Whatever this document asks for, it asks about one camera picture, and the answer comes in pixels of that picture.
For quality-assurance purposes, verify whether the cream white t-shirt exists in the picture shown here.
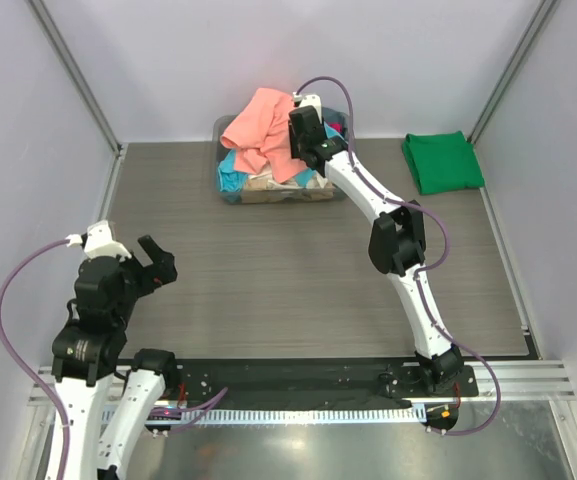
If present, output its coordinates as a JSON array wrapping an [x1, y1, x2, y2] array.
[[242, 170, 335, 192]]

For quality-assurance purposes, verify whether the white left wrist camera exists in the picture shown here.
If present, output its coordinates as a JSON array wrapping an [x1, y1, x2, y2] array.
[[65, 220, 125, 262]]

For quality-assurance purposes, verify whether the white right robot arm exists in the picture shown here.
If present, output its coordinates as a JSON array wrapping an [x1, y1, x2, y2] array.
[[289, 102, 464, 396]]

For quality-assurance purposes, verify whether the red t-shirt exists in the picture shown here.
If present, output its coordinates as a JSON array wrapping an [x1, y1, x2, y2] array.
[[324, 121, 344, 137]]

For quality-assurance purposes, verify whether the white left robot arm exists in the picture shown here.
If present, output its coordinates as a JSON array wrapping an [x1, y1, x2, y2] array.
[[46, 235, 180, 479]]

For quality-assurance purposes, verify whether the clear plastic bin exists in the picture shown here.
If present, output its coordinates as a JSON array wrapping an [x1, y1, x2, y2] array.
[[211, 115, 345, 204]]

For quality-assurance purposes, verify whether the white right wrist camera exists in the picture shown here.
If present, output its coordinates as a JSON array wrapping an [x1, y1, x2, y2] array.
[[292, 92, 323, 122]]

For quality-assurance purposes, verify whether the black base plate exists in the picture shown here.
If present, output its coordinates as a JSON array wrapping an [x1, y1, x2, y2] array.
[[163, 357, 479, 411]]

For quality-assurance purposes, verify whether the salmon pink t-shirt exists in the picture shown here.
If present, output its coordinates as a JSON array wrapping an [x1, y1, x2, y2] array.
[[220, 88, 307, 183]]

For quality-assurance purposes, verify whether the white slotted cable duct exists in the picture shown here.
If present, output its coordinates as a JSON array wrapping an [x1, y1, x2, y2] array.
[[100, 405, 427, 427]]

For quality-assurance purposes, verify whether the folded green t-shirt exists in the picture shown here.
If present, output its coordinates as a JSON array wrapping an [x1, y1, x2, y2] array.
[[402, 131, 485, 195]]

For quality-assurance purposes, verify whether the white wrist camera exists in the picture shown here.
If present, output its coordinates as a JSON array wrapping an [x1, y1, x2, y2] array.
[[292, 92, 323, 122], [65, 220, 125, 262]]

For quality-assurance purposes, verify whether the dark teal t-shirt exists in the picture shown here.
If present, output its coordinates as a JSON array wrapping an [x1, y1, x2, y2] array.
[[322, 107, 348, 127]]

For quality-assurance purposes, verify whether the turquoise t-shirt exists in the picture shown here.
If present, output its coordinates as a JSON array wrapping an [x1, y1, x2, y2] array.
[[217, 150, 249, 194]]

